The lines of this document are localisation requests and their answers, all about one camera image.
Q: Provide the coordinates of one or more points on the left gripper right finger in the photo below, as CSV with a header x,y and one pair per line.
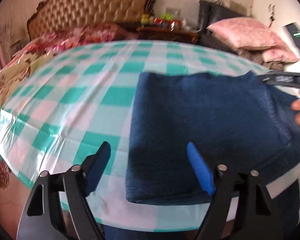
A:
x,y
201,169

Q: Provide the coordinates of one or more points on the red floral quilt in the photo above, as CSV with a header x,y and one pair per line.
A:
x,y
61,40

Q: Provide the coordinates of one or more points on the blue denim jeans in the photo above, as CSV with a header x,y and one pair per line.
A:
x,y
239,121

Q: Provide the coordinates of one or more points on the pink floral pillow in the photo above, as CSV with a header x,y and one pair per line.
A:
x,y
245,33

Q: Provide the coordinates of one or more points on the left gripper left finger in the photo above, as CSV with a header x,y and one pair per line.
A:
x,y
93,167

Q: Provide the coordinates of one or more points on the beige floral bedsheet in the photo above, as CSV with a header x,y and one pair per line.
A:
x,y
16,72

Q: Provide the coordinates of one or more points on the tufted brown headboard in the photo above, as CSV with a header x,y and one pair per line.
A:
x,y
54,15

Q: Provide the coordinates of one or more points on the teal checked tablecloth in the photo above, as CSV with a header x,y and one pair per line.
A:
x,y
83,97

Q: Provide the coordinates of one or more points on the wall power socket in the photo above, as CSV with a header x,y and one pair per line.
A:
x,y
175,13

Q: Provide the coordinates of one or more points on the black leather armchair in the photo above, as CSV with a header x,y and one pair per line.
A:
x,y
210,12

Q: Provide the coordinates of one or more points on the green item on nightstand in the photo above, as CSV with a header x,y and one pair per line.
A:
x,y
168,17

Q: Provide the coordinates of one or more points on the dark wooden nightstand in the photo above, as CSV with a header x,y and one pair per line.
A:
x,y
165,34

